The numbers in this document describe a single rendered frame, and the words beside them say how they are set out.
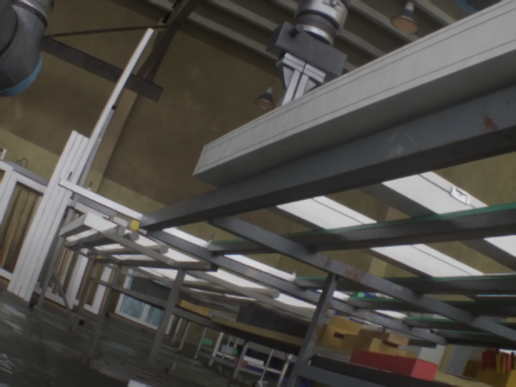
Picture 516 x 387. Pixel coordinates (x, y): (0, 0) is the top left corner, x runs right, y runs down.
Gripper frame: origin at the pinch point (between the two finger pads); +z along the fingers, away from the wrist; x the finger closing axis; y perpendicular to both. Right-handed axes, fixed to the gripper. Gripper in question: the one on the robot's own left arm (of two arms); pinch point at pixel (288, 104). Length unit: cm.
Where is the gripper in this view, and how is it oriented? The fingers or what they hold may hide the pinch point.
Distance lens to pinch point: 106.4
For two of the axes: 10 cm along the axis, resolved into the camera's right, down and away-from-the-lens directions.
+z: -3.3, 9.1, -2.5
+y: 3.9, -1.1, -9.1
